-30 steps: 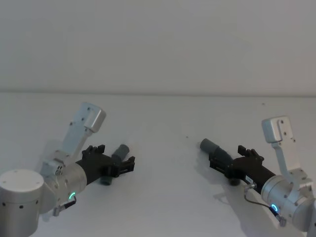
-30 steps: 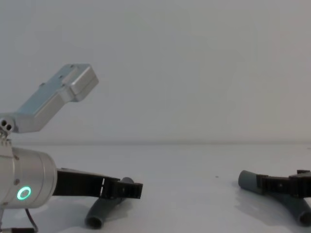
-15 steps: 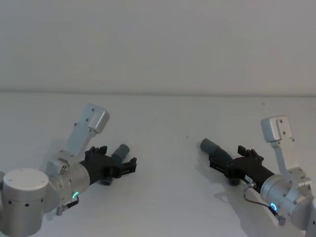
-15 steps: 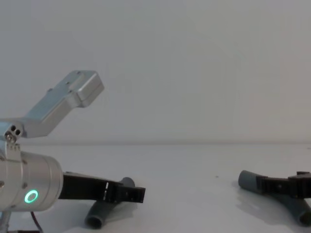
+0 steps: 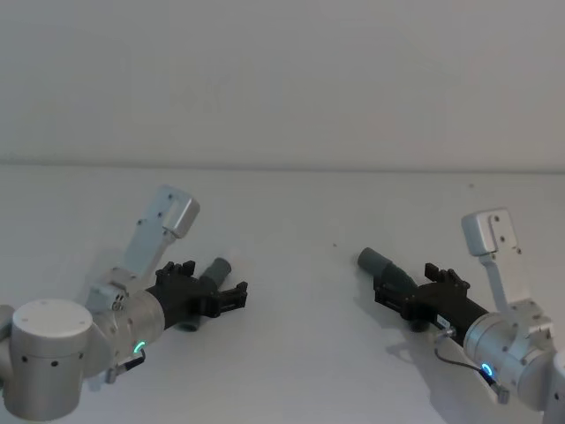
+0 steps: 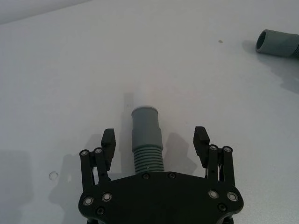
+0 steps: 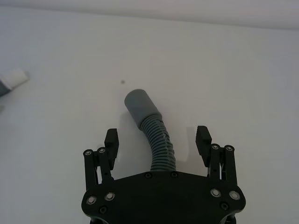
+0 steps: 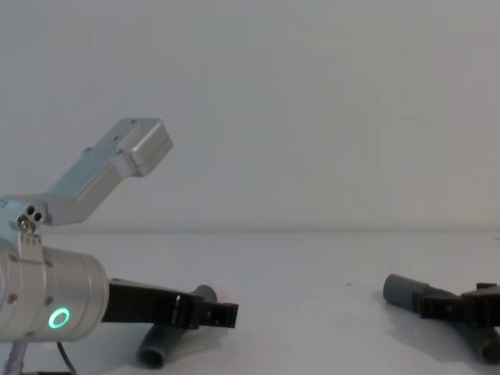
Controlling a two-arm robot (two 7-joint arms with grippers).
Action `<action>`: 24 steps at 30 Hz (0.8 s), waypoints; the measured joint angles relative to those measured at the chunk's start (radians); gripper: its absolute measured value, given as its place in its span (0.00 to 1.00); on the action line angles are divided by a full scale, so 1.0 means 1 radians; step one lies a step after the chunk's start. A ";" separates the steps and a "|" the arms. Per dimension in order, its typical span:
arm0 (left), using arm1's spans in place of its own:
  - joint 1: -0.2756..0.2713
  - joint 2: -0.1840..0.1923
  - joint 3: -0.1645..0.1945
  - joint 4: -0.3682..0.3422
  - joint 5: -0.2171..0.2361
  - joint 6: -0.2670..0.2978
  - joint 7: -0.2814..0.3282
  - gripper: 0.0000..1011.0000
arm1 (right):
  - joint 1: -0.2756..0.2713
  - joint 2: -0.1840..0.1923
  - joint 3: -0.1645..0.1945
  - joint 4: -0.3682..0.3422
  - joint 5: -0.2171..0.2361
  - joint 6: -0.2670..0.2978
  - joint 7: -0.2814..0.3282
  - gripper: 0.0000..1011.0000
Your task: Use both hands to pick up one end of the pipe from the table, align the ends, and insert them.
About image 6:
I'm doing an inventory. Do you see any grey corrugated hose with plug end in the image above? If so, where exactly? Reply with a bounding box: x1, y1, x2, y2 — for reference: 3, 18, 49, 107
130, 106, 166, 175

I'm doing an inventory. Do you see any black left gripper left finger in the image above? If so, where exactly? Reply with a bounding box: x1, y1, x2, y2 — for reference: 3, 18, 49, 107
78, 128, 118, 190

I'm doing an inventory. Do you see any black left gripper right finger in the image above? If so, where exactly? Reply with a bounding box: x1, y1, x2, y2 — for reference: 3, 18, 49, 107
193, 126, 234, 185

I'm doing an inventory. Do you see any grey hose with open socket end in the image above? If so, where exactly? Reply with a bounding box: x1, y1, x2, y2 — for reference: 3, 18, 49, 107
255, 29, 299, 58

